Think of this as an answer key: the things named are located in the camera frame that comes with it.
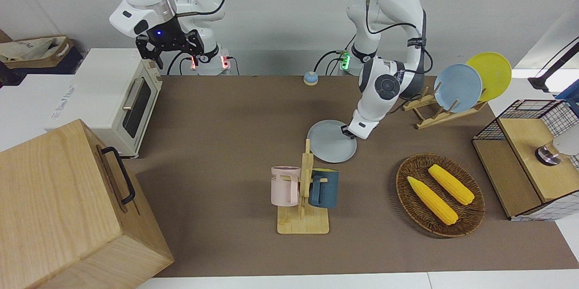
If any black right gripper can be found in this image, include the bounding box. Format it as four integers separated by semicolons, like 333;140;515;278
136;17;204;70

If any gray round plate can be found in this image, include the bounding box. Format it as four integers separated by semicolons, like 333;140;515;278
307;119;358;163

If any wooden plate rack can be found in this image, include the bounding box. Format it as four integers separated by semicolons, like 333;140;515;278
402;79;489;130

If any light blue plate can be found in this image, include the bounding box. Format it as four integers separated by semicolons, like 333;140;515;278
434;64;483;114

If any yellow plate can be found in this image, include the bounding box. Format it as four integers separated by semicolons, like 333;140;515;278
466;52;513;102

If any dark blue mug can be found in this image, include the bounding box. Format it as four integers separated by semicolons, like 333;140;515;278
308;168;340;209

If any white toaster oven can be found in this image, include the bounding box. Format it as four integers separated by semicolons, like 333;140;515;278
44;48;163;159

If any pink mug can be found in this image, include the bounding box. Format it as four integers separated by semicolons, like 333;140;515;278
271;166;301;207

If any wooden mug rack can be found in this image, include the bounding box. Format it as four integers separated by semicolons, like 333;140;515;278
277;139;330;235

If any brown wicker basket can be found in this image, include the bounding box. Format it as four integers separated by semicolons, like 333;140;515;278
396;153;486;238

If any brown table mat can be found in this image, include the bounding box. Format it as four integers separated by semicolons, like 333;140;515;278
121;75;579;278

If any dark navy bag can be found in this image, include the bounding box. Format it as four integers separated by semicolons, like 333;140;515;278
0;47;84;87

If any yellow corn cob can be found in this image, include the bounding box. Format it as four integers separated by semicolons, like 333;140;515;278
407;176;459;226
428;164;475;206

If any beige paper bag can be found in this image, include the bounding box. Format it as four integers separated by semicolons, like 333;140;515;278
0;36;74;70

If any light wooden box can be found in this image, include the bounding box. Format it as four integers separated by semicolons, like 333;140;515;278
0;119;175;289

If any white silver cylinder device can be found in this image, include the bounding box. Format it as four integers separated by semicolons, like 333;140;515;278
535;135;579;166

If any blue object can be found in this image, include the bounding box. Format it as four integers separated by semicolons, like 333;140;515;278
555;80;579;113

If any toaster oven door handle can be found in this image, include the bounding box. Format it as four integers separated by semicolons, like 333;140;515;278
121;76;146;111

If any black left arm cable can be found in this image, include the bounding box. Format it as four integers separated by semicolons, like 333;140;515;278
364;0;428;38

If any black box handle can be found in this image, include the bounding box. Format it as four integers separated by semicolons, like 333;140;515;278
101;146;136;205

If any black wire wooden shelf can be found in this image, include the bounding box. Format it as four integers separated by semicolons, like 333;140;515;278
472;99;579;222

